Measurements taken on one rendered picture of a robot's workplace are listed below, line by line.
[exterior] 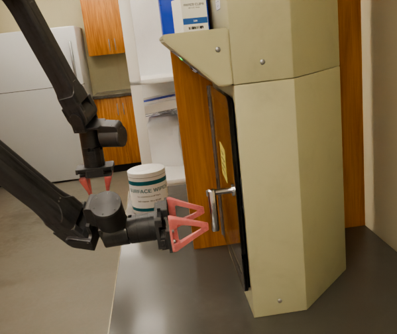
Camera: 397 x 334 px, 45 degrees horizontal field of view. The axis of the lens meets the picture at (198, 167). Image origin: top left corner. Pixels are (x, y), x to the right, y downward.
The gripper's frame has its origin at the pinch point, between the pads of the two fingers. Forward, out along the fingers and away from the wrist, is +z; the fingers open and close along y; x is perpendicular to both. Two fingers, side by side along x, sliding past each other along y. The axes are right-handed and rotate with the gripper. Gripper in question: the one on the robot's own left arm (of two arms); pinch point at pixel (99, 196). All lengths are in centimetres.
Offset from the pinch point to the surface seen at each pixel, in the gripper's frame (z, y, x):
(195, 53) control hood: -38, 26, -46
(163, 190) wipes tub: 8.6, 18.0, 24.6
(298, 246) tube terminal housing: 0, 43, -47
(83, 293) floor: 113, -41, 152
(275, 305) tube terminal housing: 13, 38, -47
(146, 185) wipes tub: 5.6, 12.7, 22.3
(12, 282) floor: 114, -94, 183
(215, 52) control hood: -38, 30, -46
